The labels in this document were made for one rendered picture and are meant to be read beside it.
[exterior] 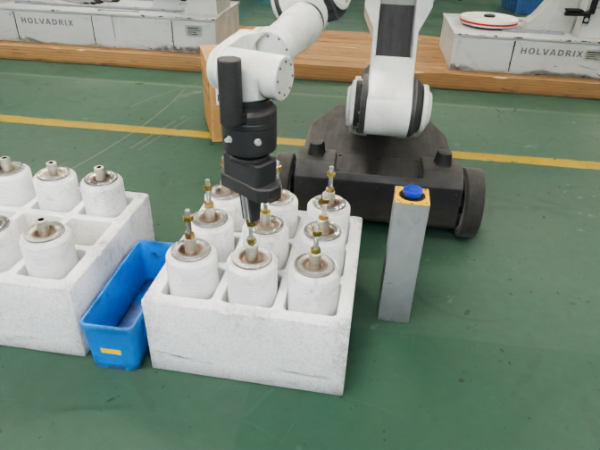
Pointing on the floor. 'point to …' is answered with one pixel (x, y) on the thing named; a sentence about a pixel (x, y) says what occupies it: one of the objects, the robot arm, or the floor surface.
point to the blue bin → (124, 309)
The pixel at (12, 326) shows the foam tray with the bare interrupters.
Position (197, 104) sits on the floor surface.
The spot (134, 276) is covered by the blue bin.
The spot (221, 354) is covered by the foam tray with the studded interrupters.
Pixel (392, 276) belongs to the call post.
